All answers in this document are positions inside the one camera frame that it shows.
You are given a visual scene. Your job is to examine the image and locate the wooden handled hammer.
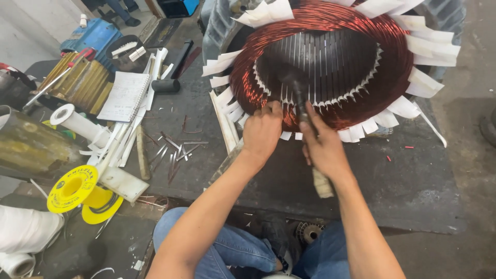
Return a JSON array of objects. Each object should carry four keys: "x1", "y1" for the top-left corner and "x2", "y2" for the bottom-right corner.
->
[{"x1": 273, "y1": 64, "x2": 335, "y2": 199}]

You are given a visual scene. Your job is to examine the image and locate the long white paper strip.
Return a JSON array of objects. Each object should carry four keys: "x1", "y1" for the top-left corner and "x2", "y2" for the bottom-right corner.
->
[{"x1": 412, "y1": 101, "x2": 448, "y2": 149}]

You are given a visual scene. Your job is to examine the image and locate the person's left hand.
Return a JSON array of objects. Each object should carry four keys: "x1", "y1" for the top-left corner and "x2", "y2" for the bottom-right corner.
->
[{"x1": 242, "y1": 100, "x2": 284, "y2": 162}]

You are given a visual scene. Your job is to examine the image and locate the person's blue jeans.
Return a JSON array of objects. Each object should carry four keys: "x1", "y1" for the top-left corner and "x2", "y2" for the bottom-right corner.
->
[{"x1": 153, "y1": 207, "x2": 351, "y2": 279}]

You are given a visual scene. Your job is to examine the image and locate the large white thread roll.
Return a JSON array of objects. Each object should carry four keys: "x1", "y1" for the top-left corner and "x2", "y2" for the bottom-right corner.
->
[{"x1": 0, "y1": 205, "x2": 65, "y2": 255}]

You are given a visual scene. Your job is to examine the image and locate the pile of metal strips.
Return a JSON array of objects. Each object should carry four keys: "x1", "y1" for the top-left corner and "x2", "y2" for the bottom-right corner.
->
[{"x1": 148, "y1": 131, "x2": 210, "y2": 185}]

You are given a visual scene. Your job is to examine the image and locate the worn wooden bar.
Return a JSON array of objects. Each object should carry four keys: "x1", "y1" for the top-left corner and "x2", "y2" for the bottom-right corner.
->
[{"x1": 208, "y1": 139, "x2": 245, "y2": 187}]

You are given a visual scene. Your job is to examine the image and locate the large brass cylinder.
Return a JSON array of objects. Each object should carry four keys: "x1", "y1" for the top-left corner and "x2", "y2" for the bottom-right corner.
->
[{"x1": 0, "y1": 105, "x2": 84, "y2": 181}]

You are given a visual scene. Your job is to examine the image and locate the ring of white insulation papers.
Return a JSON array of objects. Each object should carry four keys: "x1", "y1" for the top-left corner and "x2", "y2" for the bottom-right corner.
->
[{"x1": 202, "y1": 0, "x2": 462, "y2": 143}]

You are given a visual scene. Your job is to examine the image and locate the white plastic block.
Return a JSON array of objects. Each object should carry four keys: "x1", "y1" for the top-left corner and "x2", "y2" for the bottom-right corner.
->
[{"x1": 98, "y1": 166, "x2": 150, "y2": 204}]

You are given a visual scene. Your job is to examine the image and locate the person's right hand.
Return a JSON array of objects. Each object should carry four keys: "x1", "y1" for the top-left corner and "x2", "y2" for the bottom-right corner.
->
[{"x1": 300, "y1": 101, "x2": 350, "y2": 181}]

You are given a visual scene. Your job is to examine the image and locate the black rubber mallet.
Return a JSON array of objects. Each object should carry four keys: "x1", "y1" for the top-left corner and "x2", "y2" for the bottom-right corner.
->
[{"x1": 151, "y1": 39, "x2": 194, "y2": 94}]

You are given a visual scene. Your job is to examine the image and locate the red and black machine part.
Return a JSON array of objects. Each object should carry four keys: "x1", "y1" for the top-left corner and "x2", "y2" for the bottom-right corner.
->
[{"x1": 0, "y1": 62, "x2": 38, "y2": 111}]

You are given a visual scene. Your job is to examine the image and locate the pile of white paper strips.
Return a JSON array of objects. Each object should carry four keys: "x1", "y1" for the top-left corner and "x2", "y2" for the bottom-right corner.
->
[{"x1": 79, "y1": 47, "x2": 175, "y2": 168}]

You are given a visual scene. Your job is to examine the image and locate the brass finned block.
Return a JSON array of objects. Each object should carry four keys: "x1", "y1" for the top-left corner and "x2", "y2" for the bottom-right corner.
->
[{"x1": 38, "y1": 51, "x2": 115, "y2": 116}]

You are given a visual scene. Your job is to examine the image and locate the copper wire winding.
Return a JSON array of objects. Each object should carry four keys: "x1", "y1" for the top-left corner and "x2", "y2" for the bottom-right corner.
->
[{"x1": 229, "y1": 0, "x2": 414, "y2": 132}]

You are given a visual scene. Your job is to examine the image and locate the red handled metal rod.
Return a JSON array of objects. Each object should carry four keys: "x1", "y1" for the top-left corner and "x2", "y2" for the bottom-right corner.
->
[{"x1": 22, "y1": 48, "x2": 98, "y2": 110}]

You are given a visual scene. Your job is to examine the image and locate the thin wooden stick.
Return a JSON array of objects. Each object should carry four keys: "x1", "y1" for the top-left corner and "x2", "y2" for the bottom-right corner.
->
[{"x1": 135, "y1": 125, "x2": 151, "y2": 181}]

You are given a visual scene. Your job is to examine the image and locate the white wooden wedge boards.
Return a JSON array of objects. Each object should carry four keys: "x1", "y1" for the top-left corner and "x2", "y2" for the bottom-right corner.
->
[{"x1": 209, "y1": 90, "x2": 242, "y2": 154}]

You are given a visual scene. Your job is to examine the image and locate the yellow empty wire spool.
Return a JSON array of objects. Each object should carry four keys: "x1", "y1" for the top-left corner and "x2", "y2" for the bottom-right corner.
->
[{"x1": 46, "y1": 165, "x2": 125, "y2": 225}]

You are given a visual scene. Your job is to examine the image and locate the small white thread roll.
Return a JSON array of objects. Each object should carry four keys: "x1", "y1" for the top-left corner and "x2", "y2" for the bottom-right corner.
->
[{"x1": 0, "y1": 252, "x2": 36, "y2": 279}]

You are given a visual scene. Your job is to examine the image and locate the small grey fan wheel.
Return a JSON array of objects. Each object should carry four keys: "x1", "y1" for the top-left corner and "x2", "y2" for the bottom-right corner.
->
[{"x1": 296, "y1": 221, "x2": 325, "y2": 245}]

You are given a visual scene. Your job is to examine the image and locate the blue and black box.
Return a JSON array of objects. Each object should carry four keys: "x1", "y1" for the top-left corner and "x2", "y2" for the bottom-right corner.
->
[{"x1": 157, "y1": 0, "x2": 200, "y2": 18}]

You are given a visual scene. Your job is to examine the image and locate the white spiral notebook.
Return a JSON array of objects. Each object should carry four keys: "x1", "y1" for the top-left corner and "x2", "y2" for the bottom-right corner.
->
[{"x1": 96, "y1": 71, "x2": 152, "y2": 123}]

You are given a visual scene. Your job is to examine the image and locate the black round container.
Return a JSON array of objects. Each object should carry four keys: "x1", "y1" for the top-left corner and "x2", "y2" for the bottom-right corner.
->
[{"x1": 105, "y1": 34, "x2": 150, "y2": 73}]

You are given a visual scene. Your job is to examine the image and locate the white plastic spool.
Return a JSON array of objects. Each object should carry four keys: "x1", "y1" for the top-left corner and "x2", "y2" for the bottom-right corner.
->
[{"x1": 50, "y1": 103, "x2": 113, "y2": 149}]

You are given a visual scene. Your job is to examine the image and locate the blue electric motor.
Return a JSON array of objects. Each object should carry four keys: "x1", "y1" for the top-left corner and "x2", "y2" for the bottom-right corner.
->
[{"x1": 60, "y1": 17, "x2": 123, "y2": 63}]

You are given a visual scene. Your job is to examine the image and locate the grey motor stator housing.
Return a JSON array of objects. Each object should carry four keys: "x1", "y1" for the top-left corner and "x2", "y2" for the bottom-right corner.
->
[{"x1": 199, "y1": 0, "x2": 467, "y2": 82}]

